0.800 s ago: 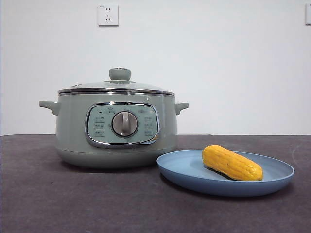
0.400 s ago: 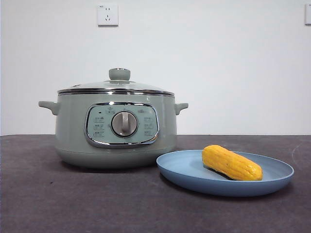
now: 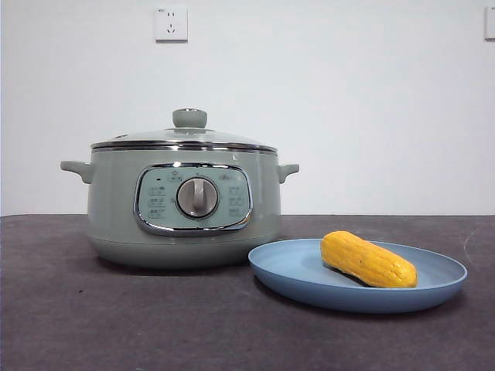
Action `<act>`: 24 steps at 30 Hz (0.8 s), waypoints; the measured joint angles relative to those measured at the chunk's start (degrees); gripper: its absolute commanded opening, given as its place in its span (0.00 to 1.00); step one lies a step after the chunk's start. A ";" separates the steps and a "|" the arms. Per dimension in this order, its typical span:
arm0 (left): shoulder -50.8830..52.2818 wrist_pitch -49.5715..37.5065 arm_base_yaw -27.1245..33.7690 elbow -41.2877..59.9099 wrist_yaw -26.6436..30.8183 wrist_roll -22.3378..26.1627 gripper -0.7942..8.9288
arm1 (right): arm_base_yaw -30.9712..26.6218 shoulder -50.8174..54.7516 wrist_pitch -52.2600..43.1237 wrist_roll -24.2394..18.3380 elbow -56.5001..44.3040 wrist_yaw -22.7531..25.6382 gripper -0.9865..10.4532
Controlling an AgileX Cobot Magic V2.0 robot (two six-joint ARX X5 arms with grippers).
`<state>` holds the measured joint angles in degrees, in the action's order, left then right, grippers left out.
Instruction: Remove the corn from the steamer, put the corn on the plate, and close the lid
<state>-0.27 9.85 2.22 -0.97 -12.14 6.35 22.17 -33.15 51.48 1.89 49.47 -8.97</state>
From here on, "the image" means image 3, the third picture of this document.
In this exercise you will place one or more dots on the glass lid with green knob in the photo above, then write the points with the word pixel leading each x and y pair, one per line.
pixel 189 118

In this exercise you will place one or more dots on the yellow corn cob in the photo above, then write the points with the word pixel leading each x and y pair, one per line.
pixel 363 259

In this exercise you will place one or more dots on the pale green electric steamer pot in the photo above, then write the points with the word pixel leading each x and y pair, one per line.
pixel 116 216

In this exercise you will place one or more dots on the blue round plate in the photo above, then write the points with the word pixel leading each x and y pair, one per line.
pixel 348 300

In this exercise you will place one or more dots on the white five-hole wall socket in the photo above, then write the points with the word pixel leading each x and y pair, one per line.
pixel 171 24

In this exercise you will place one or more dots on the white blank wall plate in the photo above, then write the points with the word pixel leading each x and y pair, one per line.
pixel 490 22

